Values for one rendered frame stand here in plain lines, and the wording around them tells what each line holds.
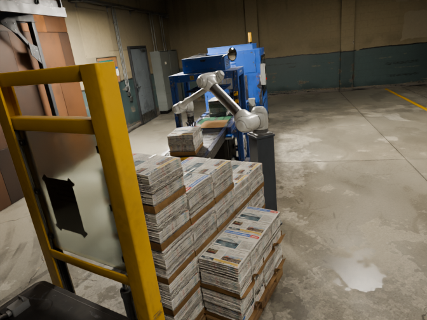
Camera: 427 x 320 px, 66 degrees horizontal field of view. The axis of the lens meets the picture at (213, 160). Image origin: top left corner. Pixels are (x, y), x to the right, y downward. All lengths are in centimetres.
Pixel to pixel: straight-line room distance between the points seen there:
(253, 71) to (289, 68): 521
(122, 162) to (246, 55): 562
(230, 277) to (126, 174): 110
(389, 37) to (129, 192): 1139
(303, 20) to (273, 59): 149
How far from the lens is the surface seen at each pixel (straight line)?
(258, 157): 324
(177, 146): 348
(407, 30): 1236
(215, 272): 218
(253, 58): 671
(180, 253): 202
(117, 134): 126
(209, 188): 218
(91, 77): 124
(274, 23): 1184
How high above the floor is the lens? 186
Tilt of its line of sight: 19 degrees down
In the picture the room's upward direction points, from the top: 6 degrees counter-clockwise
